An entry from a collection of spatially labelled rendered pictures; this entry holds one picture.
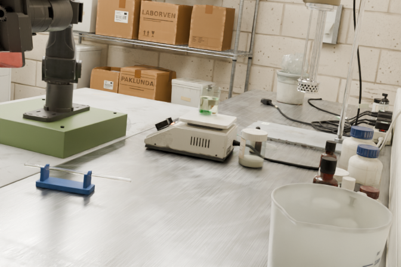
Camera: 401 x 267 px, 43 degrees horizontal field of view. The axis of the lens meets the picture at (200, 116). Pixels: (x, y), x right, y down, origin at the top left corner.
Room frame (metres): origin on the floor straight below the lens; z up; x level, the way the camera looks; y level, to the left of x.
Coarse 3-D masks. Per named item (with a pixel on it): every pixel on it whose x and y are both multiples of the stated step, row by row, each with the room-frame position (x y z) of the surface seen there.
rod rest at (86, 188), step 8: (40, 176) 0.85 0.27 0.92; (48, 176) 0.87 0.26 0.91; (88, 176) 0.85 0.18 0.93; (40, 184) 0.85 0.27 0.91; (48, 184) 0.84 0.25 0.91; (56, 184) 0.84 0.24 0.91; (64, 184) 0.85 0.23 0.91; (72, 184) 0.85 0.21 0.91; (80, 184) 0.86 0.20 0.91; (88, 184) 0.85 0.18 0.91; (72, 192) 0.84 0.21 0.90; (80, 192) 0.84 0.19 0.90; (88, 192) 0.84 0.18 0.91
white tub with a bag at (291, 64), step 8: (288, 56) 2.10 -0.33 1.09; (296, 56) 2.12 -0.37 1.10; (280, 64) 2.10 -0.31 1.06; (288, 64) 2.08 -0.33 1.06; (296, 64) 2.06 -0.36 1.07; (280, 72) 2.08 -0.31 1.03; (288, 72) 2.08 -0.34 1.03; (296, 72) 2.06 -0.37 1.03; (304, 72) 2.10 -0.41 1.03; (280, 80) 2.08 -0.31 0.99; (288, 80) 2.06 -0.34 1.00; (296, 80) 2.05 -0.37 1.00; (280, 88) 2.09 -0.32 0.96; (288, 88) 2.06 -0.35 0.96; (296, 88) 2.06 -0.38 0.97; (280, 96) 2.08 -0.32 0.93; (288, 96) 2.06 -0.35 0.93; (296, 96) 2.06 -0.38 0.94; (296, 104) 2.07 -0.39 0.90
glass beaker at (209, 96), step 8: (200, 88) 1.21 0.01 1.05; (208, 88) 1.24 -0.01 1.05; (216, 88) 1.24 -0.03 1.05; (200, 96) 1.20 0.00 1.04; (208, 96) 1.19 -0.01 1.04; (216, 96) 1.20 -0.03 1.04; (200, 104) 1.20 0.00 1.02; (208, 104) 1.19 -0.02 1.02; (216, 104) 1.20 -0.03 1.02; (200, 112) 1.20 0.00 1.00; (208, 112) 1.19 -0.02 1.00; (216, 112) 1.20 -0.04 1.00
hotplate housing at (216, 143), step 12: (156, 132) 1.16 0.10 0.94; (168, 132) 1.15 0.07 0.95; (180, 132) 1.14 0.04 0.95; (192, 132) 1.14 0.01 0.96; (204, 132) 1.13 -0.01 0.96; (216, 132) 1.13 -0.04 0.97; (228, 132) 1.15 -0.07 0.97; (156, 144) 1.16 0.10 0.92; (168, 144) 1.15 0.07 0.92; (180, 144) 1.14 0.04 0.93; (192, 144) 1.14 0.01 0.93; (204, 144) 1.13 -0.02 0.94; (216, 144) 1.12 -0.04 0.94; (228, 144) 1.14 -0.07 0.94; (204, 156) 1.13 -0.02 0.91; (216, 156) 1.12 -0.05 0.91
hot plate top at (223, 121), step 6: (186, 114) 1.20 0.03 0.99; (192, 114) 1.20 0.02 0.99; (198, 114) 1.21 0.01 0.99; (222, 114) 1.25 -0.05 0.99; (180, 120) 1.15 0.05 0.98; (186, 120) 1.15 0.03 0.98; (192, 120) 1.14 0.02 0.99; (198, 120) 1.14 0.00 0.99; (204, 120) 1.15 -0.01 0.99; (210, 120) 1.16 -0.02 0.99; (216, 120) 1.17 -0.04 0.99; (222, 120) 1.17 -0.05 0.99; (228, 120) 1.18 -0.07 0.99; (234, 120) 1.20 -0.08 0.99; (210, 126) 1.13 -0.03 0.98; (216, 126) 1.13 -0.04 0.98; (222, 126) 1.13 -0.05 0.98; (228, 126) 1.13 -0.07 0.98
